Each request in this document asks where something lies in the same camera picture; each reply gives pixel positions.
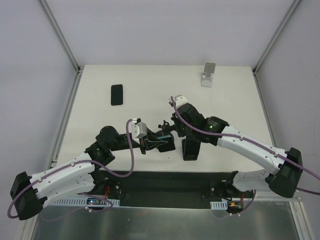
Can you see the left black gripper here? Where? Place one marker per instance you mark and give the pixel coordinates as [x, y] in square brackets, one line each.
[143, 144]

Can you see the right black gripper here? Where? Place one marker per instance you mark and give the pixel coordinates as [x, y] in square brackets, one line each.
[174, 122]

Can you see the blue phone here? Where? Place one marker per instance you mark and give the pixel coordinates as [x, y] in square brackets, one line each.
[192, 146]

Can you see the black round-base clamp stand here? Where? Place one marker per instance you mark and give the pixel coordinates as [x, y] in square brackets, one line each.
[165, 128]

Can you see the black phone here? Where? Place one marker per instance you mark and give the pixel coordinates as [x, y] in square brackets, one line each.
[167, 143]
[117, 95]

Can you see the black folding phone stand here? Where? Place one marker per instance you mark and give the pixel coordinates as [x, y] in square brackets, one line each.
[186, 150]

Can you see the silver metal phone stand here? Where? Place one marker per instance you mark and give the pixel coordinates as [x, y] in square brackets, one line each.
[206, 79]

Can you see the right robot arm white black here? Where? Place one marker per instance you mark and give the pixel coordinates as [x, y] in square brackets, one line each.
[281, 169]

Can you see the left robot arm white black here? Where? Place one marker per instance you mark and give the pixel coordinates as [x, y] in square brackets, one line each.
[30, 194]

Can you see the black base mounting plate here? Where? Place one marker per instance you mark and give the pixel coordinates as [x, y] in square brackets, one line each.
[154, 189]

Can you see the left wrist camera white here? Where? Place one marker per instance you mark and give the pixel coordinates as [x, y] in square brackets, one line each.
[138, 129]

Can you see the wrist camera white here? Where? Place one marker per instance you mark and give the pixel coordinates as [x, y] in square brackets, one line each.
[178, 101]
[138, 129]

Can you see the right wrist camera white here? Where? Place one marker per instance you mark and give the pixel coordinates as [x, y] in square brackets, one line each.
[178, 101]

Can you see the left white cable duct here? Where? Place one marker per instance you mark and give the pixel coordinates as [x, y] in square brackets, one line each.
[82, 201]

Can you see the white cable duct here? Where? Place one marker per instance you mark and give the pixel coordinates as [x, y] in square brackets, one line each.
[82, 201]
[219, 205]

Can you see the right white cable duct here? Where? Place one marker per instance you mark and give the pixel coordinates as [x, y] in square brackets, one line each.
[219, 205]

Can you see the aluminium front rail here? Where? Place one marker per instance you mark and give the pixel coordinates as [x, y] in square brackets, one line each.
[267, 195]

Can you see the left aluminium frame post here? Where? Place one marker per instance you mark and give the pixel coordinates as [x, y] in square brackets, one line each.
[44, 5]

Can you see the aluminium frame post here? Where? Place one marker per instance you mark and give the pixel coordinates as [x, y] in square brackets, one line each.
[44, 5]
[276, 35]

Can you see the right aluminium frame post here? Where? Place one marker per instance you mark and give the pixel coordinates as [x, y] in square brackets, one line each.
[276, 35]

